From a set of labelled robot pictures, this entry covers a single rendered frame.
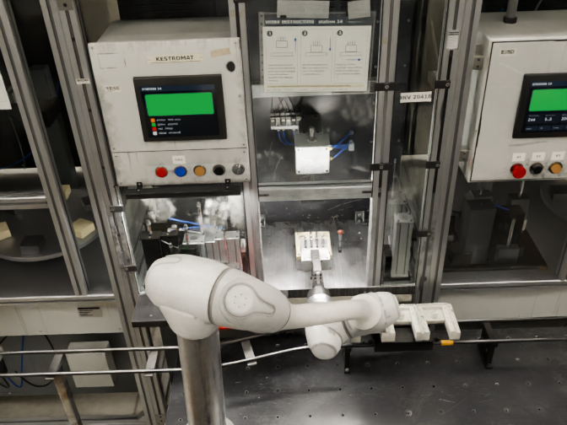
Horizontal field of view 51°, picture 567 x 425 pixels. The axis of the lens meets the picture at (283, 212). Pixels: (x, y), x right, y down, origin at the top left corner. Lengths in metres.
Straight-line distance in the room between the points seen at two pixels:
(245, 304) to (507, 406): 1.21
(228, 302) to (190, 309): 0.12
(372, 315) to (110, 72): 1.01
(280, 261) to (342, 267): 0.24
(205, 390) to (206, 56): 0.89
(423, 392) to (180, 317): 1.08
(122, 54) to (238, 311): 0.86
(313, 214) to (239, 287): 1.30
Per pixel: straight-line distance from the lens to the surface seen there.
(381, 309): 1.76
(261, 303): 1.25
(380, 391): 2.17
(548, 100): 1.92
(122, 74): 1.80
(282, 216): 2.51
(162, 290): 1.36
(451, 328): 2.13
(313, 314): 1.55
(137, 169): 1.93
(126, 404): 3.12
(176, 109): 1.78
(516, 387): 2.28
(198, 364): 1.48
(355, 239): 2.42
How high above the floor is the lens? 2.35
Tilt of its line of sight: 34 degrees down
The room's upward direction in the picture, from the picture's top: 2 degrees counter-clockwise
